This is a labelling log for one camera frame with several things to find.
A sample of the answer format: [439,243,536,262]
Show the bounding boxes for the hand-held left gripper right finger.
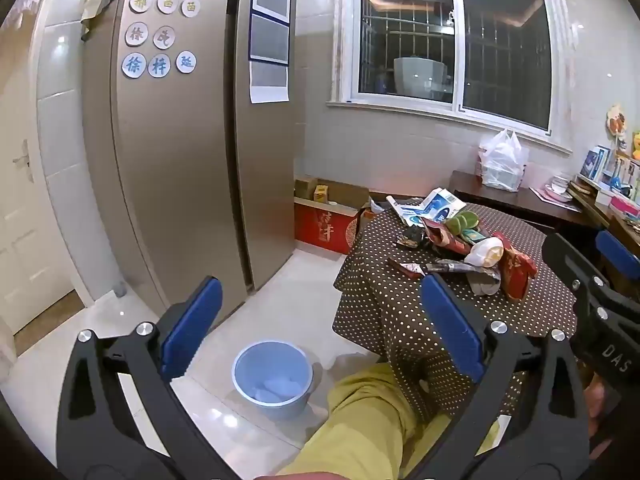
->
[400,274,591,480]

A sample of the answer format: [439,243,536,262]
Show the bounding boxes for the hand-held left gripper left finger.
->
[56,275,231,480]

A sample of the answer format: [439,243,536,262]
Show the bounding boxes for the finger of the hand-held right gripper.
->
[590,230,640,306]
[542,232,608,321]

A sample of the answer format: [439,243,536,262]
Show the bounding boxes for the blue white carton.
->
[386,187,466,228]

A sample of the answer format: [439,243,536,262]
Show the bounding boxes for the blue plastic bucket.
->
[231,341,315,422]

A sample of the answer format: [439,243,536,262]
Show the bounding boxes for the person's right hand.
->
[584,377,609,441]

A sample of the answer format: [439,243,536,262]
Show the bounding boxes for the red gold printed packet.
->
[500,232,538,303]

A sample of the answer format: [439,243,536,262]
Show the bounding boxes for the grey foil wrapper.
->
[467,266,501,296]

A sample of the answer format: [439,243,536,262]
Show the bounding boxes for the silver dark wrapper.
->
[427,259,481,274]

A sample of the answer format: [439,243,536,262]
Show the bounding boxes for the brown polka dot tablecloth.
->
[332,199,578,421]

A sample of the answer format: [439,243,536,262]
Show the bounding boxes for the pink place mat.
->
[530,185,573,204]

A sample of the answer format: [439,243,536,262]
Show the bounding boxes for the shelf with books and toys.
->
[575,145,640,226]

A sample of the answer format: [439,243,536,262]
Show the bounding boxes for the white crumpled paper bag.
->
[465,236,503,267]

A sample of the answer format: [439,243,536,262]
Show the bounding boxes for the black snack wrapper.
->
[397,227,426,250]

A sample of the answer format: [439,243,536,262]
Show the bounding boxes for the dark wooden sideboard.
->
[449,170,640,246]

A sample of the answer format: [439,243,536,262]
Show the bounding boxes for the white crumpled paper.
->
[255,375,301,403]

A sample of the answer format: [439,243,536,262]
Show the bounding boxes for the white plastic bag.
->
[478,129,529,192]

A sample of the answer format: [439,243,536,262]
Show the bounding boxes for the person's leg in yellow trousers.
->
[277,360,501,480]

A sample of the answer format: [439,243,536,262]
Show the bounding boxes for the red cardboard box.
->
[294,175,371,256]

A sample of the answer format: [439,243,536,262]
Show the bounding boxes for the beige double door refrigerator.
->
[80,0,308,321]

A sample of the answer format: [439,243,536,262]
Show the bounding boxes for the white door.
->
[0,110,76,336]

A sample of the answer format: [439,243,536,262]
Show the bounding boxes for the white edged grey sheet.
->
[248,60,291,105]

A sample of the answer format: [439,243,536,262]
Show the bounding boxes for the white framed window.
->
[327,0,573,153]

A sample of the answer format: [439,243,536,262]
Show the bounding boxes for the group of round blue magnets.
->
[121,0,207,81]

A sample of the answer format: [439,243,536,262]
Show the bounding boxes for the pale hanging bag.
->
[79,0,112,42]

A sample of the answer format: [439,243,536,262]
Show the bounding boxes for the orange flower wall decoration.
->
[606,105,629,137]

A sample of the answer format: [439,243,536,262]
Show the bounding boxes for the metal door handle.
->
[12,140,33,183]

